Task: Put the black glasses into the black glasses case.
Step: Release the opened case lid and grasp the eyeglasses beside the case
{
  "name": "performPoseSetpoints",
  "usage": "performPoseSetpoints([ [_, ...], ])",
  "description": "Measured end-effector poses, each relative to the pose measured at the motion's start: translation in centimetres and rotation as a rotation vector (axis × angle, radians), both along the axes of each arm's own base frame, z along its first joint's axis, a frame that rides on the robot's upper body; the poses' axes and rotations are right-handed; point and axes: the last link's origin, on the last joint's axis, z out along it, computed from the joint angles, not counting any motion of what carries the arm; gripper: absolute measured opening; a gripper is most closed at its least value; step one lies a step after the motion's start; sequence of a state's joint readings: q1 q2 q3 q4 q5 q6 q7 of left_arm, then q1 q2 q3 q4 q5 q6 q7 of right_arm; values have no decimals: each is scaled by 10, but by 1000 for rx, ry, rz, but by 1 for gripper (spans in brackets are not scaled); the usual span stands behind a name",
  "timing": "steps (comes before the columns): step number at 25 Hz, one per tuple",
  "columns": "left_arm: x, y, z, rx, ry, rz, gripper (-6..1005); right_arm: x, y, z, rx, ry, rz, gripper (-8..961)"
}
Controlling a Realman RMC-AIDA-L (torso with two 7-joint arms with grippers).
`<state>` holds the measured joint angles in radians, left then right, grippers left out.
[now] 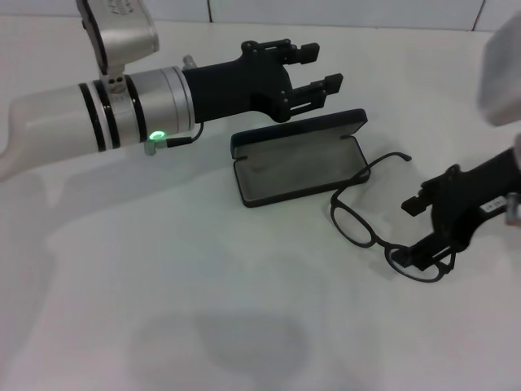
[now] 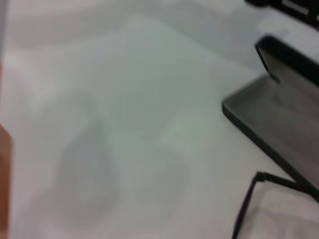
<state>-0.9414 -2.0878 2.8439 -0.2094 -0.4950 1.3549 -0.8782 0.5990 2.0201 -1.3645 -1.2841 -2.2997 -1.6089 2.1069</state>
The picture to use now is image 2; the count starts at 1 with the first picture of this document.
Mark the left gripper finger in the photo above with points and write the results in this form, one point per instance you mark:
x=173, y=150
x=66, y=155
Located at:
x=274, y=7

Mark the black glasses case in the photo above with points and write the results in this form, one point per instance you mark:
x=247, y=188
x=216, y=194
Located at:
x=274, y=112

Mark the black round glasses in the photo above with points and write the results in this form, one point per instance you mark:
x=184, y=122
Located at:
x=261, y=176

